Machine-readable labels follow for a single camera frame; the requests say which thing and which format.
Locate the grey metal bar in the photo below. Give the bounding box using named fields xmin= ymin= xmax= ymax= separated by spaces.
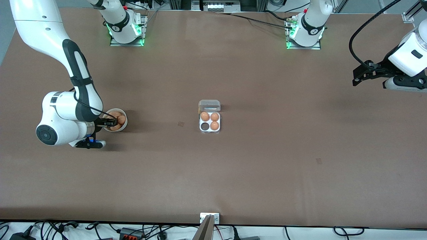
xmin=192 ymin=215 xmax=214 ymax=240

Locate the thin black cable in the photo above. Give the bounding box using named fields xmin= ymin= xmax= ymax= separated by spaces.
xmin=216 ymin=12 xmax=294 ymax=30

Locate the black orange connector block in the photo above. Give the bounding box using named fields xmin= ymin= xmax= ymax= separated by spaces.
xmin=119 ymin=227 xmax=144 ymax=240

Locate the white round bowl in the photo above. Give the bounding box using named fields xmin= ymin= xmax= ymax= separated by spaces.
xmin=101 ymin=108 xmax=128 ymax=133

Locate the black power adapter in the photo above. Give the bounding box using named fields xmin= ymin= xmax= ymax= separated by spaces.
xmin=9 ymin=231 xmax=36 ymax=240

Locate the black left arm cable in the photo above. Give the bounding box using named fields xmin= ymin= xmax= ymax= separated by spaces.
xmin=349 ymin=0 xmax=402 ymax=66

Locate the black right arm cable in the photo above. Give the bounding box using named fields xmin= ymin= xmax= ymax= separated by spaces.
xmin=68 ymin=87 xmax=112 ymax=118

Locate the tangled black cable bundle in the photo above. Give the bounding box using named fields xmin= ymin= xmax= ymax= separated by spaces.
xmin=32 ymin=220 xmax=100 ymax=240

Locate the silver camera mount bracket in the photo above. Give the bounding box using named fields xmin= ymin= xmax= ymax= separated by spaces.
xmin=200 ymin=213 xmax=220 ymax=224

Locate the clear plastic egg box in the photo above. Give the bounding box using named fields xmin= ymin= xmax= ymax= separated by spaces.
xmin=198 ymin=99 xmax=221 ymax=134

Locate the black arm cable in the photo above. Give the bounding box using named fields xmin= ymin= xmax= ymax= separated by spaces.
xmin=349 ymin=0 xmax=402 ymax=66
xmin=68 ymin=87 xmax=112 ymax=118

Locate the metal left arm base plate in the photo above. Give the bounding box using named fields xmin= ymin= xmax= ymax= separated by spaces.
xmin=285 ymin=15 xmax=322 ymax=50

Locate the black looped cable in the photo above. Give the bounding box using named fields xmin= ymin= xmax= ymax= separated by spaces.
xmin=334 ymin=226 xmax=365 ymax=237

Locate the thick black cable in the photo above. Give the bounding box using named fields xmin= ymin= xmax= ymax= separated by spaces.
xmin=265 ymin=11 xmax=291 ymax=22

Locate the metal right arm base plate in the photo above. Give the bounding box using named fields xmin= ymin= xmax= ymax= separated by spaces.
xmin=109 ymin=14 xmax=147 ymax=47

